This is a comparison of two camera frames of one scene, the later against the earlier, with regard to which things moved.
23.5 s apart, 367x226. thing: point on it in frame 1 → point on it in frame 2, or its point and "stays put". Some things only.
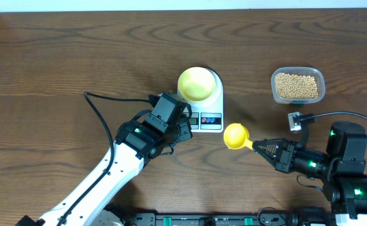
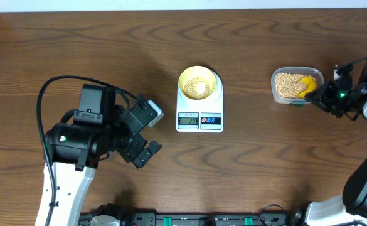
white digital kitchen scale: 207,115 stays put
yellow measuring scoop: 236,135 → 311,85
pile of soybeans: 296,86 stays put
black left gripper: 185,133 → 131,151
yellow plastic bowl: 196,83 stays put
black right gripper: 282,159 → 320,96
